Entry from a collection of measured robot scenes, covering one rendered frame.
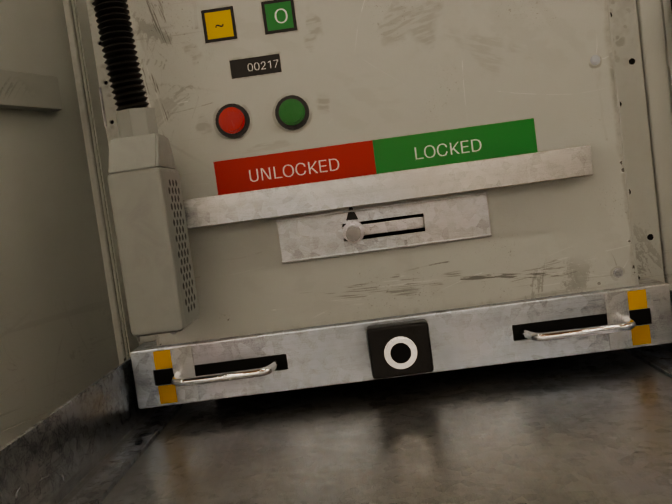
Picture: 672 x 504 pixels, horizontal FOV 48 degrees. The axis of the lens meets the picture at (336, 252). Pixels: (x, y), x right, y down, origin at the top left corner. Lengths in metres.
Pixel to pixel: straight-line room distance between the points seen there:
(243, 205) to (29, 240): 0.30
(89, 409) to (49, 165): 0.37
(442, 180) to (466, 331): 0.15
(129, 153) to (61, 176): 0.31
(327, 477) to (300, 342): 0.21
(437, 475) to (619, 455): 0.13
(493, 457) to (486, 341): 0.20
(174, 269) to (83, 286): 0.33
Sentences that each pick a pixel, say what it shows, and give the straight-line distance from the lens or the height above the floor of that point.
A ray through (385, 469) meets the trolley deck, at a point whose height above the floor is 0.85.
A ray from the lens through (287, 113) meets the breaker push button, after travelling 0.76.
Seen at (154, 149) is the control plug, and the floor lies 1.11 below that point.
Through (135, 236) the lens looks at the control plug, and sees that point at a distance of 0.67.
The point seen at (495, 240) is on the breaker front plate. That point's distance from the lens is 0.77.
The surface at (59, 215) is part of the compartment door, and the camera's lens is 0.97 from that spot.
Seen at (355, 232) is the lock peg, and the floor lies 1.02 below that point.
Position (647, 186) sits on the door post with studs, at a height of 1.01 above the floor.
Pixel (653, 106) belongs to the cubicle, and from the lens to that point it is 1.04.
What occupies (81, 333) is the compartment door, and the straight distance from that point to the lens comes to 0.99.
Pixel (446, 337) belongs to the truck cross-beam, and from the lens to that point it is 0.76.
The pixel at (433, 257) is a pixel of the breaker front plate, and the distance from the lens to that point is 0.76.
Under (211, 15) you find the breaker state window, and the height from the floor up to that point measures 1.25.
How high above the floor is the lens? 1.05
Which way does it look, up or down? 4 degrees down
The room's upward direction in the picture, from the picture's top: 8 degrees counter-clockwise
